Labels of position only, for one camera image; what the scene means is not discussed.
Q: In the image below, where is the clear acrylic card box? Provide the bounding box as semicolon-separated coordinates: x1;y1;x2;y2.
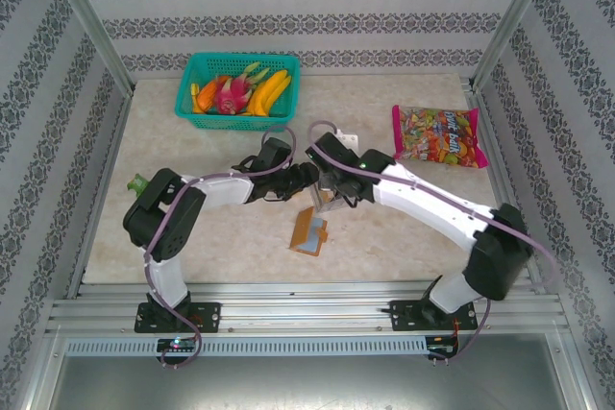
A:
309;178;351;217

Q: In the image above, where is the orange card holder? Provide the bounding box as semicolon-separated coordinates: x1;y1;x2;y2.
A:
287;205;332;257

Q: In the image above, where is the teal plastic basket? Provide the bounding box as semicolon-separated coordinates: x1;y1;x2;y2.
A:
173;52;302;133

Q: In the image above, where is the pink fruit candy bag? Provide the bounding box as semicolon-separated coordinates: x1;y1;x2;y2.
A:
391;105;490;170

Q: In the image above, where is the yellow banana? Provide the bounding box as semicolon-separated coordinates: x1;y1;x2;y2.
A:
245;68;289;116
258;74;293;117

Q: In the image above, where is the pink dragon fruit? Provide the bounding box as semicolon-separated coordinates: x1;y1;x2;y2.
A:
213;61;271;116

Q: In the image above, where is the orange toy fruit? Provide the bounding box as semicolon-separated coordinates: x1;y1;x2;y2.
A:
196;79;221;111

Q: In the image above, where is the small green toy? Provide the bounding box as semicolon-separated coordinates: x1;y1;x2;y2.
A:
126;173;148;198

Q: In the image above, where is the small controller board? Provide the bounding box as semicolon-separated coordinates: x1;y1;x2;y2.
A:
427;335;460;358
157;337;198;353

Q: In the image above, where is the grey metal shelf panel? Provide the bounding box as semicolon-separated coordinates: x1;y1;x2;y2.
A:
45;330;585;410

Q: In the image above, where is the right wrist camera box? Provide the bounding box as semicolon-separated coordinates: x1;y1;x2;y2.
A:
306;130;360;175

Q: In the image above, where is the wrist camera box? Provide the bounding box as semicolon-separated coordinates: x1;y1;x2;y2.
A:
258;137;293;175
306;130;360;175

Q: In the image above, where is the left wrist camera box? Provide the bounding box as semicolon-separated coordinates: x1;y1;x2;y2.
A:
258;137;293;175

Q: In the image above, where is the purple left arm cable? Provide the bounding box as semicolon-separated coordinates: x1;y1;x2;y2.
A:
143;125;297;369

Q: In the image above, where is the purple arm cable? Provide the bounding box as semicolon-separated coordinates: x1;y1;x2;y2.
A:
307;120;558;364
143;125;297;369

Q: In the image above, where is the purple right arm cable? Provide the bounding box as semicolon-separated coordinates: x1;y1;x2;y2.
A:
307;120;558;364

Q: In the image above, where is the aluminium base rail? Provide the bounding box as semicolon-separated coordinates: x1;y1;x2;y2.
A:
45;281;571;334

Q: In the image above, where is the aluminium side rail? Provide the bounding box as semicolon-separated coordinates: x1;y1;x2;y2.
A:
65;90;135;300
459;77;548;295

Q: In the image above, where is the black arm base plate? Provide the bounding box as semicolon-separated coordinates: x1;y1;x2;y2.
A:
388;298;480;333
134;301;222;334

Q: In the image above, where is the slotted grey cable duct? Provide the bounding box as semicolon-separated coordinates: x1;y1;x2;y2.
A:
63;335;430;358

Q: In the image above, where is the aluminium frame post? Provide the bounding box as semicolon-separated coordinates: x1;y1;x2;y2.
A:
40;0;136;94
468;0;562;90

